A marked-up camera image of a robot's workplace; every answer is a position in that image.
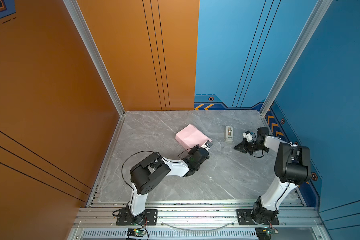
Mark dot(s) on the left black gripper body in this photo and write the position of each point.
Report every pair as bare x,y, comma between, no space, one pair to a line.
194,151

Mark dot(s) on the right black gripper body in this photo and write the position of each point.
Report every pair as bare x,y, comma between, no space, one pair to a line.
252,146

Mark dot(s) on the purple wrapping paper sheet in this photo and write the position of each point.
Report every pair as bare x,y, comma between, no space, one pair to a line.
190,136

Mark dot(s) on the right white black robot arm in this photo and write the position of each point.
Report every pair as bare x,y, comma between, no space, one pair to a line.
292,168

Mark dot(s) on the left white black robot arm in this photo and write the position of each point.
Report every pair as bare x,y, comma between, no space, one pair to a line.
149,172

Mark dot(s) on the white tape dispenser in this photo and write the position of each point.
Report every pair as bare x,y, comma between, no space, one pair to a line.
229,134

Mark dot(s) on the right green circuit board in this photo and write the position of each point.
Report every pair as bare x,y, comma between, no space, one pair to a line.
263,234

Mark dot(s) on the green circuit board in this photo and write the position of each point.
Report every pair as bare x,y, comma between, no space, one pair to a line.
263,234
136,234

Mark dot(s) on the left green circuit board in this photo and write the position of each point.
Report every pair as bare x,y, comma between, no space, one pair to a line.
136,234

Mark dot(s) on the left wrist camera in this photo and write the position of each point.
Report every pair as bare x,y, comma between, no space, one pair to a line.
207,145

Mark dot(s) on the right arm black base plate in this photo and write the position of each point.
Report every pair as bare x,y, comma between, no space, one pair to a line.
246,217

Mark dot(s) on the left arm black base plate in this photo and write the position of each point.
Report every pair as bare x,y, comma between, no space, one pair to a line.
148,218

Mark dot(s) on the aluminium front rail frame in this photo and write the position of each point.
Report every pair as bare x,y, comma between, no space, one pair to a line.
199,220

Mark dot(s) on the right aluminium corner post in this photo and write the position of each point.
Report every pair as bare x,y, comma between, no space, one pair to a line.
306,34

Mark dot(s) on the aluminium corner post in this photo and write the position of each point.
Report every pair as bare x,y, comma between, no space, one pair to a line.
306,34
89,42

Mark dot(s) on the left aluminium corner post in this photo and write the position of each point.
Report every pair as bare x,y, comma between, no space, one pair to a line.
89,42

